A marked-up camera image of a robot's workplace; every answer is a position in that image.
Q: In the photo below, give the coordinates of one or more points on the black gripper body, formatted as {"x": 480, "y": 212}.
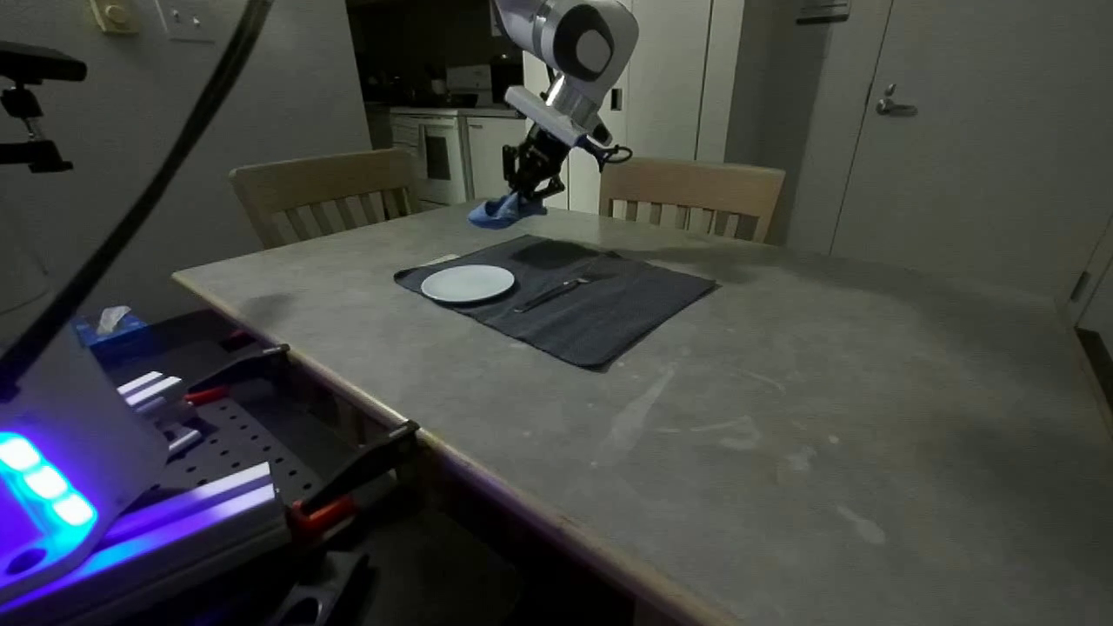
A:
{"x": 533, "y": 163}

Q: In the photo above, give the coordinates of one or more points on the blue cloth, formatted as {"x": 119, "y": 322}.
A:
{"x": 495, "y": 212}

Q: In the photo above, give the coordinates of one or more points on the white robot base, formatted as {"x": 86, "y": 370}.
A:
{"x": 70, "y": 461}

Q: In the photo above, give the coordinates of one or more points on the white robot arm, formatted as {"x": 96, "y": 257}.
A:
{"x": 585, "y": 47}

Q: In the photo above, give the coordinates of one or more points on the white round plate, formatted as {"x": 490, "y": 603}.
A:
{"x": 467, "y": 283}

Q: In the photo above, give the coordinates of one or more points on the white kitchen cabinet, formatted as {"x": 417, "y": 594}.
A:
{"x": 455, "y": 149}

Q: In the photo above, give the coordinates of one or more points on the dark grey placemat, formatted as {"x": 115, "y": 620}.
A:
{"x": 572, "y": 301}

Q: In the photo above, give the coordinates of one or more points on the right wooden chair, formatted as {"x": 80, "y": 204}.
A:
{"x": 720, "y": 200}

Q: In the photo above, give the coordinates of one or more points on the wooden chair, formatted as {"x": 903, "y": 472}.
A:
{"x": 317, "y": 194}
{"x": 720, "y": 200}

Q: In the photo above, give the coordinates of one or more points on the left wooden chair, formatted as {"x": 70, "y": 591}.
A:
{"x": 317, "y": 194}

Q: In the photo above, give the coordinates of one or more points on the black perforated mounting board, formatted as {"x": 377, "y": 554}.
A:
{"x": 285, "y": 423}

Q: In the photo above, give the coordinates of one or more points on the blue tissue box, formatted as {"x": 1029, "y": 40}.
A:
{"x": 109, "y": 324}

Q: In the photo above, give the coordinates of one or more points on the right door handle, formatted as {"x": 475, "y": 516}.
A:
{"x": 891, "y": 104}

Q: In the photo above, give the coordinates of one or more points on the right orange-handled clamp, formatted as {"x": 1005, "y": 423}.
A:
{"x": 265, "y": 363}

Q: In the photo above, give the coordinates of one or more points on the orange-handled clamp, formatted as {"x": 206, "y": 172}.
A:
{"x": 265, "y": 363}
{"x": 342, "y": 495}

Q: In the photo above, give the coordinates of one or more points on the left orange-handled clamp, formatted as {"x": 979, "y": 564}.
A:
{"x": 342, "y": 495}

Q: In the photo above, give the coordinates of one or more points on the left aluminium extrusion rail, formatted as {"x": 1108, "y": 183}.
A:
{"x": 160, "y": 550}

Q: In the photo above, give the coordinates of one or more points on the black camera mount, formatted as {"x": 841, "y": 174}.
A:
{"x": 24, "y": 66}

